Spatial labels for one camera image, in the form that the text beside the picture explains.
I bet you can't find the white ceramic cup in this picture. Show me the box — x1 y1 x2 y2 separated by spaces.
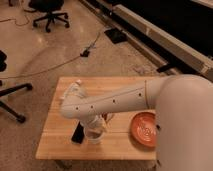
84 129 103 144

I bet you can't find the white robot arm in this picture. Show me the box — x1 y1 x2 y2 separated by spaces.
61 74 213 171

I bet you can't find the orange ceramic bowl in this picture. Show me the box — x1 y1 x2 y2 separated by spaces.
130 112 156 148

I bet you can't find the red item on white holder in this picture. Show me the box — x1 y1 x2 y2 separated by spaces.
102 113 114 124

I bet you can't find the white plastic bottle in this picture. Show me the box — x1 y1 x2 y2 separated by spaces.
64 79 82 95

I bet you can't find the black smartphone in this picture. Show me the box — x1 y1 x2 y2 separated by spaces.
71 123 84 144

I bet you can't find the wooden table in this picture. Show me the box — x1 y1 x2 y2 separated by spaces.
35 76 161 170

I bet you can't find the black office chair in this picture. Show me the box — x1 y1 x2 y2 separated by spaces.
28 0 70 33

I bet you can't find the black chair base left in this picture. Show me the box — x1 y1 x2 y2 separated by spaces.
0 49 34 124

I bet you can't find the floor cable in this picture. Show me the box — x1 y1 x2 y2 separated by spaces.
0 24 111 80

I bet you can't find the white long bench rail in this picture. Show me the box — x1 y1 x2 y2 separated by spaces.
113 5 213 81

